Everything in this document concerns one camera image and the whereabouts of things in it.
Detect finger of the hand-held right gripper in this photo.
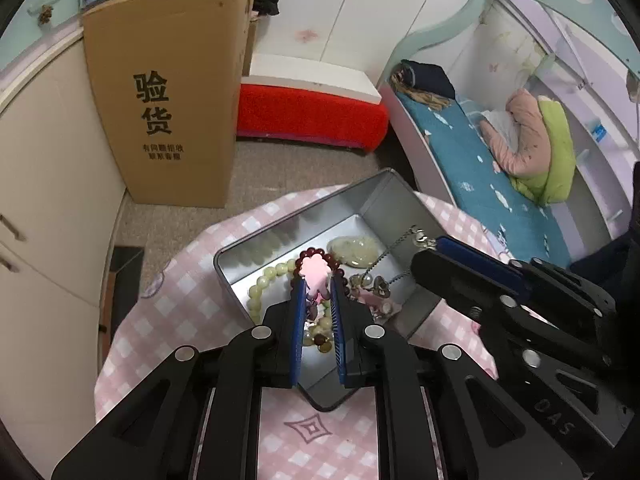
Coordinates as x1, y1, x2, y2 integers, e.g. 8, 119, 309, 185
410, 249, 636, 466
437, 236, 619, 361

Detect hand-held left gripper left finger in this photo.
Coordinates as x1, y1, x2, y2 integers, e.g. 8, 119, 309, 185
50, 275, 308, 480

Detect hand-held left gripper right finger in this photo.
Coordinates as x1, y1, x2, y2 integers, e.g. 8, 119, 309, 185
330, 276, 588, 480

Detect silver chain necklace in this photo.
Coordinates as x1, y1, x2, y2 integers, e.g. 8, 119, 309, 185
350, 225, 441, 321

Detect red bead bracelet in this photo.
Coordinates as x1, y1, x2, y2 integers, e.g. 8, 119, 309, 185
292, 246, 351, 311

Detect grey metal tin box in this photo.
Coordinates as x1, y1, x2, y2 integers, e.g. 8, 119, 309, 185
213, 168, 453, 411

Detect pale jade pendant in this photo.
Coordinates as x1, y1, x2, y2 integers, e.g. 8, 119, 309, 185
327, 236, 386, 267

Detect teal printed bed mattress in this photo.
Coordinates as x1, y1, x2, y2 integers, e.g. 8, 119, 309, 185
395, 92, 573, 268

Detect pink checked tablecloth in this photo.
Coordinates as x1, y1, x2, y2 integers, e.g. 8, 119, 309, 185
94, 185, 506, 480

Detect green quilt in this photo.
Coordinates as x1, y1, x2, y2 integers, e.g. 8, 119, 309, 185
512, 100, 577, 206

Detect white pillow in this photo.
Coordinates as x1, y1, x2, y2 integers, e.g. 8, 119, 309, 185
480, 110, 521, 148

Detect pink quilt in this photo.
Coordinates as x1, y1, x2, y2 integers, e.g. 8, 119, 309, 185
480, 89, 548, 177

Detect folded tan clothes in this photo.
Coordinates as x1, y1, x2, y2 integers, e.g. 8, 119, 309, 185
390, 70, 453, 111

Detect dark brown floor box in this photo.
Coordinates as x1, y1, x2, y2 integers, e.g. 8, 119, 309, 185
102, 246, 145, 331

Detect folded dark clothes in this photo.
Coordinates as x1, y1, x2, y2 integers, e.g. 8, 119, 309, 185
400, 60, 456, 98

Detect red storage bench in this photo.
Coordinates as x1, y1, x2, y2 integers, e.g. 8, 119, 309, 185
235, 82, 391, 153

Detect white bench top cushion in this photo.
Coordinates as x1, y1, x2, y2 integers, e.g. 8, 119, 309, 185
241, 52, 383, 106

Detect white wardrobe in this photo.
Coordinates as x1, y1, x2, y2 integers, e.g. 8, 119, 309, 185
250, 0, 496, 78

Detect cream cabinet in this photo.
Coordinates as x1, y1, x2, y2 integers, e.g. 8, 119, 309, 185
0, 25, 128, 411

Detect large cardboard box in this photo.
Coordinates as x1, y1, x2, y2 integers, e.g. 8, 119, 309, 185
81, 0, 257, 209

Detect small teal drawer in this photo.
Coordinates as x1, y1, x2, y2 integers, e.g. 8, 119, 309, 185
0, 0, 86, 56

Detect amber bead bracelet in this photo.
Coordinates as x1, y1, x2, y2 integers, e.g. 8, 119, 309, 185
300, 305, 333, 353

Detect pale green bead bracelet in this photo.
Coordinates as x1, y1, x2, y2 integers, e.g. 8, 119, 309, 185
248, 257, 306, 321

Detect teal curved bed frame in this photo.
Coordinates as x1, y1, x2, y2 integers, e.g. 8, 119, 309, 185
377, 0, 640, 241

